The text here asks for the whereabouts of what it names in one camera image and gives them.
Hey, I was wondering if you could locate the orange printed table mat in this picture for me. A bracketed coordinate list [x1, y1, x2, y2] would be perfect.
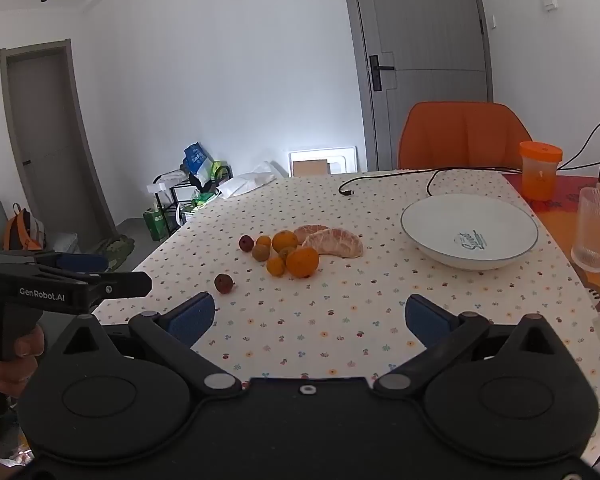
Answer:
[502, 172, 600, 466]

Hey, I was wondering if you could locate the black door handle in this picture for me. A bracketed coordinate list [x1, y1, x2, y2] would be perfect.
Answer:
[369, 55, 396, 92]

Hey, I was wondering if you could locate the orange chair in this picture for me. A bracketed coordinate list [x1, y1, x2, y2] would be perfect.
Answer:
[398, 101, 533, 171]

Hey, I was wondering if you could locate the green box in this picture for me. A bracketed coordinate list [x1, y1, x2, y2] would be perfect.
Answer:
[143, 207, 170, 242]

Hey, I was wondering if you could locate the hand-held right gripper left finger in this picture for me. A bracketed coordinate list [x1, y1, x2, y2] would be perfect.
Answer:
[55, 292, 243, 402]

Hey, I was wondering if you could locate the orange backpack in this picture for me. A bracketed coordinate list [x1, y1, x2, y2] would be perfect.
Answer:
[2, 203, 46, 252]

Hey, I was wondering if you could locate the orange mandarin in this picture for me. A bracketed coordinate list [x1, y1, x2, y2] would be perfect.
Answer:
[272, 230, 299, 253]
[286, 247, 320, 279]

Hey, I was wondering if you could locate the brown cardboard sheet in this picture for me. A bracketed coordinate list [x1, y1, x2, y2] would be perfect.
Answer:
[292, 160, 329, 177]

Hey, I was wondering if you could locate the grey door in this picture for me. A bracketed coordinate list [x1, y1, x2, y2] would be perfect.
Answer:
[340, 0, 495, 173]

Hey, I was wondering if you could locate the beige bread piece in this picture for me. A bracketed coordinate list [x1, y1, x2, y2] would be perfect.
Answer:
[301, 228, 364, 258]

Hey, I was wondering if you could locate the black metal rack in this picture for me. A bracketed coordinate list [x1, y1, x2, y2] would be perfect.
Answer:
[152, 162, 231, 238]

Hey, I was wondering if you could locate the white bowl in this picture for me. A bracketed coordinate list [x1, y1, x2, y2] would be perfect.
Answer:
[400, 194, 539, 272]

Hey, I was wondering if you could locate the ribbed glass cup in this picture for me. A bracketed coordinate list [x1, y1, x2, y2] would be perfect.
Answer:
[571, 186, 600, 273]

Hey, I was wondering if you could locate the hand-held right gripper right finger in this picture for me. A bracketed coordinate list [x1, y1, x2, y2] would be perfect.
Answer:
[375, 294, 571, 401]

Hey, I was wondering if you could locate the white plastic bag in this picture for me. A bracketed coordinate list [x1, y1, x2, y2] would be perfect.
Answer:
[217, 161, 285, 200]

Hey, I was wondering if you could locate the person's left hand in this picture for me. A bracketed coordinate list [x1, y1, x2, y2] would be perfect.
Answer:
[0, 321, 46, 400]

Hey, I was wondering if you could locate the green camouflage cloth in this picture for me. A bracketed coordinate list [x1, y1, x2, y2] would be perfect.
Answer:
[87, 234, 136, 271]

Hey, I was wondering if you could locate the black cable with plug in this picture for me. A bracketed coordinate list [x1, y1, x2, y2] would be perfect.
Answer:
[339, 166, 523, 198]

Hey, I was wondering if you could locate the white frame board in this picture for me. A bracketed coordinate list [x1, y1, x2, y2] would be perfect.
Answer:
[288, 146, 357, 178]

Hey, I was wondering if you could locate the floral tablecloth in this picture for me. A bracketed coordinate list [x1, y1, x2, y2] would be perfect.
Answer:
[92, 167, 600, 411]

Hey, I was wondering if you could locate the grey-brown door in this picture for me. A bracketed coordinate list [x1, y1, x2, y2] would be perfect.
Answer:
[0, 40, 117, 251]

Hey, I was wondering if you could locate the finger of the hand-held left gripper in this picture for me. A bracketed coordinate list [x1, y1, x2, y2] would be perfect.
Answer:
[82, 271, 152, 309]
[35, 252, 109, 274]

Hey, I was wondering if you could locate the blue bag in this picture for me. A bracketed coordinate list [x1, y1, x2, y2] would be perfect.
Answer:
[183, 142, 213, 176]

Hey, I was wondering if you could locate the orange lidded cup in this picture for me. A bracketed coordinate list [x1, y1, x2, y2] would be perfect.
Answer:
[519, 141, 564, 202]

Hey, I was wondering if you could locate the peeled tangerine half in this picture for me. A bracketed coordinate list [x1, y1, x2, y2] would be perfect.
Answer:
[293, 224, 329, 245]

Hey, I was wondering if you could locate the white sack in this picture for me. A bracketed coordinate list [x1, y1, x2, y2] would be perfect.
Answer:
[45, 231, 81, 254]

